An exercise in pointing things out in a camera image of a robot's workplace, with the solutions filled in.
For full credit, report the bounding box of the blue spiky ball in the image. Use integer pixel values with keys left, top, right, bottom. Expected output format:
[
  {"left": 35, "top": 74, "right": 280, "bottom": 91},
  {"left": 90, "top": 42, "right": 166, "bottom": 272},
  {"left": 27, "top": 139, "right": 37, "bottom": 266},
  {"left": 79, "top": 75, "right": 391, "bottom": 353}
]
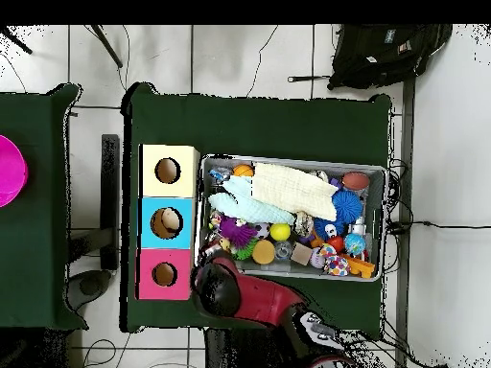
[{"left": 332, "top": 189, "right": 364, "bottom": 225}]

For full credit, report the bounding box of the cream waffle cloth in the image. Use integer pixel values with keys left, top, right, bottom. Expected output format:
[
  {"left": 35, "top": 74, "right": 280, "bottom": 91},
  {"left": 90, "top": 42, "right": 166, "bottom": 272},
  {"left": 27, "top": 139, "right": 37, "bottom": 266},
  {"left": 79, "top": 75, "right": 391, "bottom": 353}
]
[{"left": 250, "top": 162, "right": 339, "bottom": 221}]

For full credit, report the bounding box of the pink plastic bowl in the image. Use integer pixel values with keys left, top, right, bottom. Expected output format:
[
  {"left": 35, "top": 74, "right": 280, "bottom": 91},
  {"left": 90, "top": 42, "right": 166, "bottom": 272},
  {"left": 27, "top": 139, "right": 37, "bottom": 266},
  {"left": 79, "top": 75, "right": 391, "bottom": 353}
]
[{"left": 0, "top": 133, "right": 29, "bottom": 209}]

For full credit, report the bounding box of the silver mesh bin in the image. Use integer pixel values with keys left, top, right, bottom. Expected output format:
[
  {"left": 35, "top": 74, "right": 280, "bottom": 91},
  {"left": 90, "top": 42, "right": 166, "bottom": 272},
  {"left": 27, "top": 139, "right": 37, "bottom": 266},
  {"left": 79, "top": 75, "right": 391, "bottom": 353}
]
[{"left": 194, "top": 152, "right": 388, "bottom": 283}]

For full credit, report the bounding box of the grey metal rail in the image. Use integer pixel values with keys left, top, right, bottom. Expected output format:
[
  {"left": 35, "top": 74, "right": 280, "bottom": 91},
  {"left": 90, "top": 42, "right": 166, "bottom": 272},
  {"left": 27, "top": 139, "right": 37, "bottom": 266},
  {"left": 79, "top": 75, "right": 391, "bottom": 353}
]
[{"left": 394, "top": 78, "right": 416, "bottom": 368}]

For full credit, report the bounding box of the brown toy football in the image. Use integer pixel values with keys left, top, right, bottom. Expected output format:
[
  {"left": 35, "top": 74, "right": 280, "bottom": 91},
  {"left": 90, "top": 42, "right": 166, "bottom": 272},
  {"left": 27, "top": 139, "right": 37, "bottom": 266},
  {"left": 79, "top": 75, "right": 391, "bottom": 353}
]
[{"left": 340, "top": 171, "right": 372, "bottom": 192}]

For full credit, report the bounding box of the orange plastic toy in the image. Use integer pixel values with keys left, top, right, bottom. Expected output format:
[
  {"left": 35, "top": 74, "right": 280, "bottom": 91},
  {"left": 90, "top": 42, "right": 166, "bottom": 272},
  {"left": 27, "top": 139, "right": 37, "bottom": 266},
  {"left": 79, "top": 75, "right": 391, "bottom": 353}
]
[{"left": 340, "top": 253, "right": 376, "bottom": 280}]

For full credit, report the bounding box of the dark green tablecloth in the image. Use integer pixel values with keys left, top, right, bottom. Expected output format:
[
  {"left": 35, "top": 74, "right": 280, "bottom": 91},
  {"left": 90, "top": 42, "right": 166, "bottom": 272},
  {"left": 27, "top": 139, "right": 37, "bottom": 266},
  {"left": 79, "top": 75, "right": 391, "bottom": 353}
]
[
  {"left": 0, "top": 82, "right": 89, "bottom": 331},
  {"left": 119, "top": 81, "right": 393, "bottom": 334}
]

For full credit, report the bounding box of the black panel on stand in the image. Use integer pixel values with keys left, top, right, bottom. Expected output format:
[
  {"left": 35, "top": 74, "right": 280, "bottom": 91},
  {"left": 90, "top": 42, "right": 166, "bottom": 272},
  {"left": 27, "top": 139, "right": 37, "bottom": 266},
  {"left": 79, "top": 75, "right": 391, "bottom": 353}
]
[{"left": 64, "top": 133, "right": 121, "bottom": 312}]

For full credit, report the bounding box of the black backpack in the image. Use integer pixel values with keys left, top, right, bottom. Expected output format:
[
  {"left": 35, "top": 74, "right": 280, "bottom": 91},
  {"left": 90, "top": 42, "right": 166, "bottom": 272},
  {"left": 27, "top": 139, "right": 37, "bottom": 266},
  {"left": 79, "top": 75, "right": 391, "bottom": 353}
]
[{"left": 287, "top": 24, "right": 454, "bottom": 91}]

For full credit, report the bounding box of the blue green globe ball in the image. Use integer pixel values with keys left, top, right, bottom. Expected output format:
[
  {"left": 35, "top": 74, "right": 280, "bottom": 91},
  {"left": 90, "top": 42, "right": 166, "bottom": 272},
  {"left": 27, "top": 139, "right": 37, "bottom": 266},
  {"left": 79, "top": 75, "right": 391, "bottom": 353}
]
[{"left": 343, "top": 232, "right": 367, "bottom": 257}]

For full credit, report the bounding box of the purple spiky monster toy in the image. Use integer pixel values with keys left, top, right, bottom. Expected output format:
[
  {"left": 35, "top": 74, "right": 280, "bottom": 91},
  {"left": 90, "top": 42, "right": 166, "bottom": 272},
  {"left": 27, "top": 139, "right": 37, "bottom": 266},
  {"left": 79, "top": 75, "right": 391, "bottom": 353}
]
[{"left": 219, "top": 216, "right": 259, "bottom": 250}]

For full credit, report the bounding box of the thin black cable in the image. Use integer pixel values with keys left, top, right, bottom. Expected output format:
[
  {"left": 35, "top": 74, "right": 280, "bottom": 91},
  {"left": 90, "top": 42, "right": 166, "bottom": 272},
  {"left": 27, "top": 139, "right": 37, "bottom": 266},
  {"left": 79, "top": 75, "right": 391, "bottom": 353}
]
[
  {"left": 411, "top": 219, "right": 491, "bottom": 230},
  {"left": 245, "top": 24, "right": 279, "bottom": 99}
]

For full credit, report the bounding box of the round orange sponge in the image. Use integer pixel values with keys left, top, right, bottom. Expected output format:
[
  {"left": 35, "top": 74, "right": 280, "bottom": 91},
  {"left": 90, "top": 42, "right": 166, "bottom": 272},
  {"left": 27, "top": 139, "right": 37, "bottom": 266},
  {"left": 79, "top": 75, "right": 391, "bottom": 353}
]
[{"left": 251, "top": 239, "right": 276, "bottom": 265}]

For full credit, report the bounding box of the wooden box with three holes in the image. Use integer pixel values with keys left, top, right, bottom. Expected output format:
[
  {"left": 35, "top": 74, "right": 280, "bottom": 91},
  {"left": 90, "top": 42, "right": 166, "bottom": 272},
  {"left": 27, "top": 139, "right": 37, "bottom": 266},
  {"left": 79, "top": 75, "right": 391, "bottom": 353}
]
[{"left": 135, "top": 143, "right": 201, "bottom": 302}]

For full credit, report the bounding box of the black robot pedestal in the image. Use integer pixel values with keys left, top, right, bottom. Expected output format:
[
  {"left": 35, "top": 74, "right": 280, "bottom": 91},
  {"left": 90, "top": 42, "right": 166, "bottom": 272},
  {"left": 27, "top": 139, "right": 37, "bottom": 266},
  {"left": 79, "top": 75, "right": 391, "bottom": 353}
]
[{"left": 202, "top": 327, "right": 308, "bottom": 368}]

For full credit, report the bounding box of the mint waffle cloth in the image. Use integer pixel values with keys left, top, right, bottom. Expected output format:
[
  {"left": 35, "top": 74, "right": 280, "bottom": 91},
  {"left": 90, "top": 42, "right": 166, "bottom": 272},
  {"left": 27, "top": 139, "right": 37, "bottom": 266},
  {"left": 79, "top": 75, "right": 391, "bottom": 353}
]
[{"left": 207, "top": 174, "right": 297, "bottom": 226}]

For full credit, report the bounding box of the black tripod leg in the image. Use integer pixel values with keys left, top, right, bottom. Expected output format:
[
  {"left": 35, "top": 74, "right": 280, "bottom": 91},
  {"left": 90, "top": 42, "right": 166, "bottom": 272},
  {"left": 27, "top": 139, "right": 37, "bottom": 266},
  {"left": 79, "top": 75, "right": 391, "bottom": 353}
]
[
  {"left": 89, "top": 24, "right": 124, "bottom": 69},
  {"left": 0, "top": 25, "right": 34, "bottom": 55}
]

